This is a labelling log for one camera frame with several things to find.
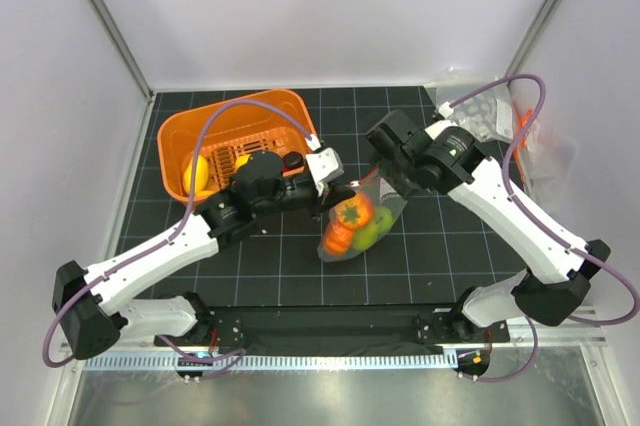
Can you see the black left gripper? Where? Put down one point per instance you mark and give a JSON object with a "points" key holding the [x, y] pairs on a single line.
{"points": [[332, 195]]}

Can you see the orange toy persimmon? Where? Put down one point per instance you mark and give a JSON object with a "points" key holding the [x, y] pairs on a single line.
{"points": [[355, 212]]}

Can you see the yellow toy mango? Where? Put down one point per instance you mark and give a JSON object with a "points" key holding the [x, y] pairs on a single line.
{"points": [[196, 176]]}

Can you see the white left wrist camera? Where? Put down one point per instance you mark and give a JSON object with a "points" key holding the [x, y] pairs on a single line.
{"points": [[323, 163]]}

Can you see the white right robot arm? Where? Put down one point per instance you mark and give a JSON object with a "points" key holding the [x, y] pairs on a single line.
{"points": [[447, 159]]}

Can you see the green toy lime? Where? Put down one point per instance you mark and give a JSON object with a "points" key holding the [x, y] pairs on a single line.
{"points": [[384, 219]]}

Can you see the black grid cutting mat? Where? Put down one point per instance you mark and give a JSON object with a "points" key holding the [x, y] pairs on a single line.
{"points": [[433, 253]]}

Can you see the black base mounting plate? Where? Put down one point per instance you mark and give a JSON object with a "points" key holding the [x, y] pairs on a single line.
{"points": [[336, 331]]}

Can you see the clear orange-zip bag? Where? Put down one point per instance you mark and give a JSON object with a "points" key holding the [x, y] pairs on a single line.
{"points": [[381, 194]]}

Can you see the dark purple toy fruit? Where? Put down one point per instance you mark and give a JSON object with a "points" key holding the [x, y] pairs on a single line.
{"points": [[293, 160]]}

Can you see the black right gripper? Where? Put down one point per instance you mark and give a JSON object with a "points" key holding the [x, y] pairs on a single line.
{"points": [[394, 180]]}

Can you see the yellow toy pear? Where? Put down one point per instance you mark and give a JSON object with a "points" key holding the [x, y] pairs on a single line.
{"points": [[241, 161]]}

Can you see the white slotted cable duct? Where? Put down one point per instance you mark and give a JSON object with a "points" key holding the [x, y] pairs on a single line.
{"points": [[170, 361]]}

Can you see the bag of white pieces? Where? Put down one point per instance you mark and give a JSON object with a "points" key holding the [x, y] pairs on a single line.
{"points": [[488, 115]]}

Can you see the orange plastic basket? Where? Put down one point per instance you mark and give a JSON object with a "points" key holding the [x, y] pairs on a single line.
{"points": [[273, 120]]}

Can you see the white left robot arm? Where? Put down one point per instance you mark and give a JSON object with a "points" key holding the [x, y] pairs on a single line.
{"points": [[97, 306]]}

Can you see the spare clear orange-zip bags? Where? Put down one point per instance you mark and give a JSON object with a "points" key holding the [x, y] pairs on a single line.
{"points": [[544, 159]]}

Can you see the green toy apple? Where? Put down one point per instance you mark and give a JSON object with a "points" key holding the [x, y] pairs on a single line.
{"points": [[364, 237]]}

